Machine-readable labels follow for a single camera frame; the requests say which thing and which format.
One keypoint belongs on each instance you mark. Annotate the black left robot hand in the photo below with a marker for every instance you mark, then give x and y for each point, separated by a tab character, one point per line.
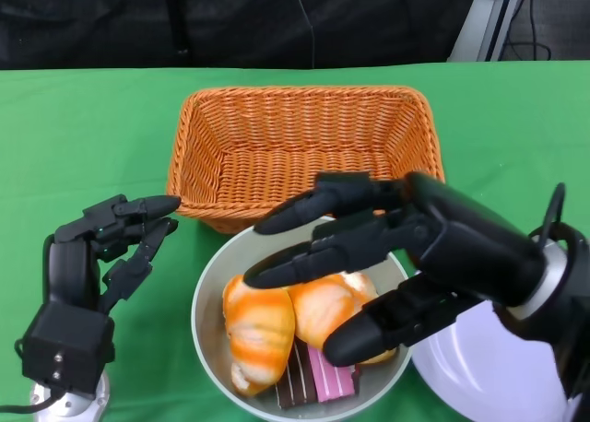
69	270

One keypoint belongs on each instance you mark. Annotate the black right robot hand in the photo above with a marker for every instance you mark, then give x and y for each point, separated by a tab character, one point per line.
461	247

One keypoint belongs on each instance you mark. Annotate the pale twisted bread orange glaze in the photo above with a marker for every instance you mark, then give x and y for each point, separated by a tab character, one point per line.
322	311

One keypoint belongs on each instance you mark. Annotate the grey-green round bowl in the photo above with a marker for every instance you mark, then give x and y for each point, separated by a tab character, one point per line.
212	330

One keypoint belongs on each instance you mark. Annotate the brown and pink layered cake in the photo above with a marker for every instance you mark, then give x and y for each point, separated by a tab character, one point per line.
318	380

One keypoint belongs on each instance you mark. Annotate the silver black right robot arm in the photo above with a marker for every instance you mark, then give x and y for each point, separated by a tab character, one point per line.
546	279

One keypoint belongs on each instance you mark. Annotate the lavender round plate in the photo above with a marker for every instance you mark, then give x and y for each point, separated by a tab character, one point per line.
484	380

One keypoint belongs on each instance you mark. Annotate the orange wicker basket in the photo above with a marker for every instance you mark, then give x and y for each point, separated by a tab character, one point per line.
276	164

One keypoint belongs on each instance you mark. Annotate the green tablecloth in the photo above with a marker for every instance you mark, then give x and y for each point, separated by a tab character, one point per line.
92	132

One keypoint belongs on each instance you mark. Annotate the black backdrop curtain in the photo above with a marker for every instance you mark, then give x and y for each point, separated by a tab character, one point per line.
184	21

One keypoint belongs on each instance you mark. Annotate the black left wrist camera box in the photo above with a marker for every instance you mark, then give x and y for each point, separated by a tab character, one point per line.
67	343

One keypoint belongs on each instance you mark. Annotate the aluminium frame stand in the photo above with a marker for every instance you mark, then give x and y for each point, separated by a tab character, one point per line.
484	21

